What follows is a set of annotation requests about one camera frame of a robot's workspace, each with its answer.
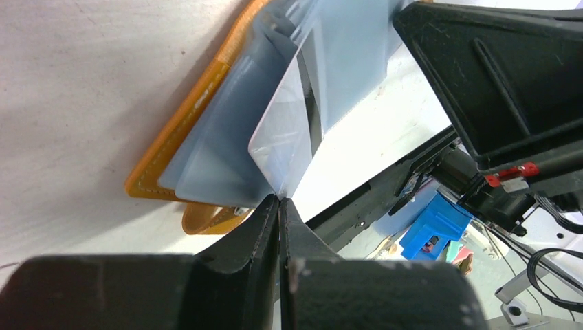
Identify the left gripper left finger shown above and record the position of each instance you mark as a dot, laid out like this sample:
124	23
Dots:
229	285

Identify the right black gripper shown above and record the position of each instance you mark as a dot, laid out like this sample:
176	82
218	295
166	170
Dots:
510	82

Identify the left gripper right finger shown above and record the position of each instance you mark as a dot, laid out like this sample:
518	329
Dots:
321	290

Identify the yellow leather card holder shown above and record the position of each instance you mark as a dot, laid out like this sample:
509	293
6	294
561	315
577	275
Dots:
201	156

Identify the white card with stripe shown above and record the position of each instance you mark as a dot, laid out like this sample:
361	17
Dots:
289	133

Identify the blue plastic object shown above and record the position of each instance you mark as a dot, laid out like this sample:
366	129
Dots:
438	224

